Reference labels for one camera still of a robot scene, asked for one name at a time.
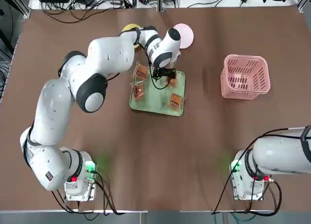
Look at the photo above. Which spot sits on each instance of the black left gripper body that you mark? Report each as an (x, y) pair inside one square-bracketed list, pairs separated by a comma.
[(164, 73)]

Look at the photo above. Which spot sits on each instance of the bread pack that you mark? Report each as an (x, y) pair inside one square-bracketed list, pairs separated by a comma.
[(175, 101), (173, 83), (139, 91), (141, 72)]

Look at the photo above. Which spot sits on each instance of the green plastic tray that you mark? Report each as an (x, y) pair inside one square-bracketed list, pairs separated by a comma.
[(155, 100)]

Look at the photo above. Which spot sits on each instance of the small pink plastic basket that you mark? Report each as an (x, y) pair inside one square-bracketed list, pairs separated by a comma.
[(243, 94)]

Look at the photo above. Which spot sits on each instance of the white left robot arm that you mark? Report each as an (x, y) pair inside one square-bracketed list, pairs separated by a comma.
[(53, 107)]

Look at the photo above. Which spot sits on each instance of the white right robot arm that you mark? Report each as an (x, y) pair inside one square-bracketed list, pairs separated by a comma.
[(279, 153)]

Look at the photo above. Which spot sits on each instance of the white plate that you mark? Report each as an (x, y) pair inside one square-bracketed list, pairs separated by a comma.
[(188, 37)]

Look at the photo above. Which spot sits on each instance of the yellow plate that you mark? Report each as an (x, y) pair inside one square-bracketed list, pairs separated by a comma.
[(130, 27)]

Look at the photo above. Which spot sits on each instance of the aluminium frame rail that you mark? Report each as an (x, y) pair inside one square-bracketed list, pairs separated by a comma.
[(25, 5), (305, 1)]

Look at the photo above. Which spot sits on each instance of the aluminium frame post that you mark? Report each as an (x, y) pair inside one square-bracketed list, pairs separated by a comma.
[(161, 0)]

